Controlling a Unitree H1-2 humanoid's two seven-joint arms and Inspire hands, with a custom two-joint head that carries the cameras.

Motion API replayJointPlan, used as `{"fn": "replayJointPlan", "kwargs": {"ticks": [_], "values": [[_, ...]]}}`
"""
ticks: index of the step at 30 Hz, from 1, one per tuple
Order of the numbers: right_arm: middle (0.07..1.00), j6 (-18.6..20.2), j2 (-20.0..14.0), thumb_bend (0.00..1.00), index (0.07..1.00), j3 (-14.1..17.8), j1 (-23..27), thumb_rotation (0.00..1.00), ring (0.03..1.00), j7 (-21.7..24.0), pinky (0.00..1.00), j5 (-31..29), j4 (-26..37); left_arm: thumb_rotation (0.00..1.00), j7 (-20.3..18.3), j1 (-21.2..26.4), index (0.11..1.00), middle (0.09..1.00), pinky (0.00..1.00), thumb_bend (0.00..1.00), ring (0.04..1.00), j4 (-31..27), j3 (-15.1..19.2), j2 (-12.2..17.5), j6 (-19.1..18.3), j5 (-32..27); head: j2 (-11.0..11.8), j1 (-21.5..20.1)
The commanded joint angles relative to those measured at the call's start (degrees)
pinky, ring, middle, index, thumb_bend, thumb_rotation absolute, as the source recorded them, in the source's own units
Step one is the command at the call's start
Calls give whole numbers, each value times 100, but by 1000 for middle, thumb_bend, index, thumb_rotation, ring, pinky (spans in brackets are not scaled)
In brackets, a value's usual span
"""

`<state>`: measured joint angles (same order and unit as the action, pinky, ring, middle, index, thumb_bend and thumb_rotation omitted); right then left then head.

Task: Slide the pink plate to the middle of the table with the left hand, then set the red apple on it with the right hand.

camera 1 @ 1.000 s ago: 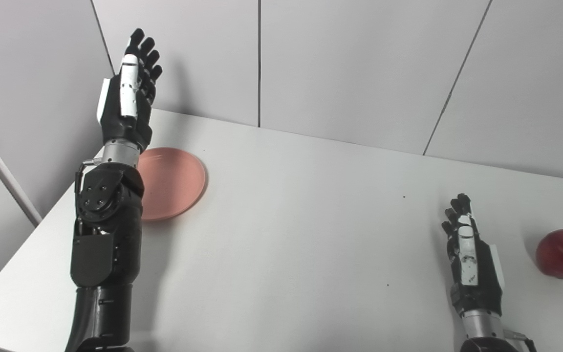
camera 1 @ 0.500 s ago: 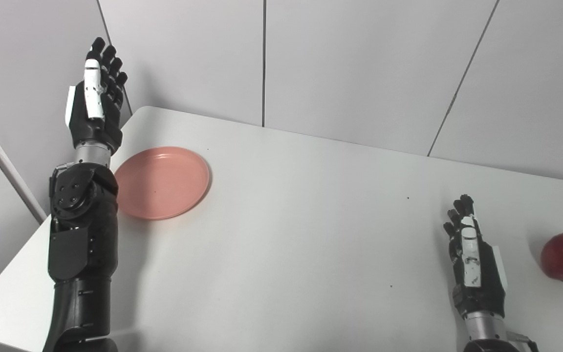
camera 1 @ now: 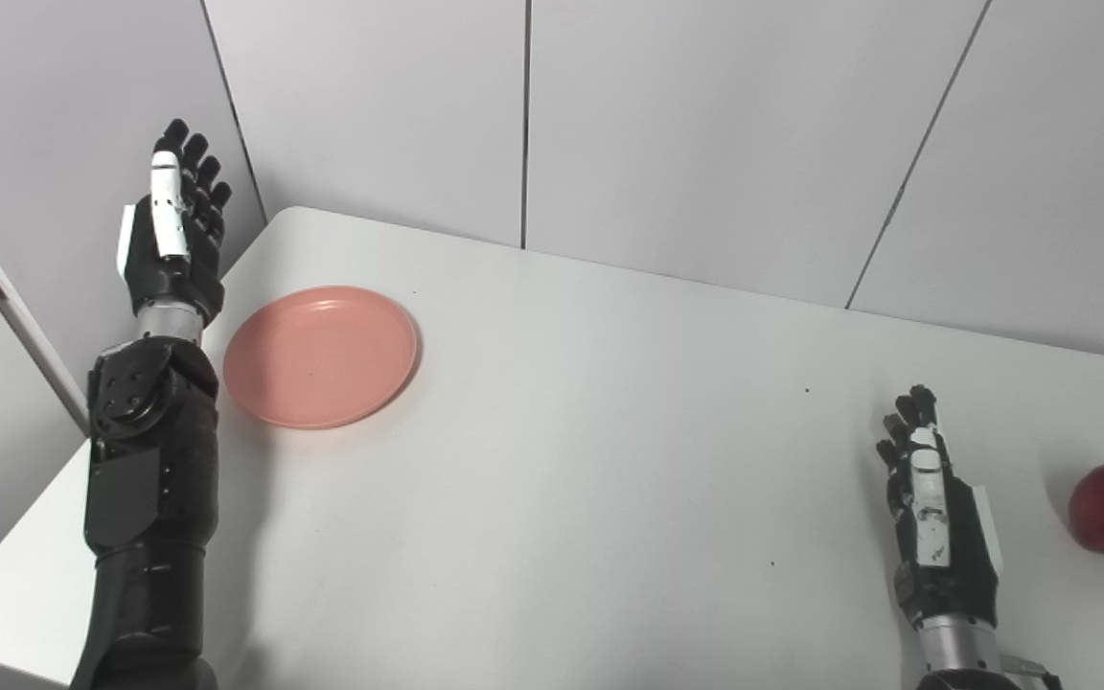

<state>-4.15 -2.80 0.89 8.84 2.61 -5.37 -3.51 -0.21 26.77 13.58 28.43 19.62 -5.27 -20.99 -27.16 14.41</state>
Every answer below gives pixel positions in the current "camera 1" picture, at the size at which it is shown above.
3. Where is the white partition frame post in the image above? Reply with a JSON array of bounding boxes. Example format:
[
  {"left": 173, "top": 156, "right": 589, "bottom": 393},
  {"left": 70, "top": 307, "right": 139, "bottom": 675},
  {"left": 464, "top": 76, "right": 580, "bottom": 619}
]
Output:
[{"left": 0, "top": 172, "right": 93, "bottom": 437}]

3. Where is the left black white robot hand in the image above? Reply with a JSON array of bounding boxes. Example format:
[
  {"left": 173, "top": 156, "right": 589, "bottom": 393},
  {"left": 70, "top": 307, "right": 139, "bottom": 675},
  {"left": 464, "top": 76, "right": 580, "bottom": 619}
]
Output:
[{"left": 117, "top": 119, "right": 233, "bottom": 327}]

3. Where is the pink round plate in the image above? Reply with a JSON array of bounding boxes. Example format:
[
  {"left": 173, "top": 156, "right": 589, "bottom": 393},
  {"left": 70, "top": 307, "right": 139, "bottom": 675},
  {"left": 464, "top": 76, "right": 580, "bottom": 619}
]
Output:
[{"left": 222, "top": 285, "right": 419, "bottom": 430}]

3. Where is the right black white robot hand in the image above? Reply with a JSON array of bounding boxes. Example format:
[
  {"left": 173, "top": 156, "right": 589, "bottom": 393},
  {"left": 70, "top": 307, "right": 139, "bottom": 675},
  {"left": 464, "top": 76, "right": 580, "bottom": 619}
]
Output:
[{"left": 876, "top": 385, "right": 1005, "bottom": 629}]

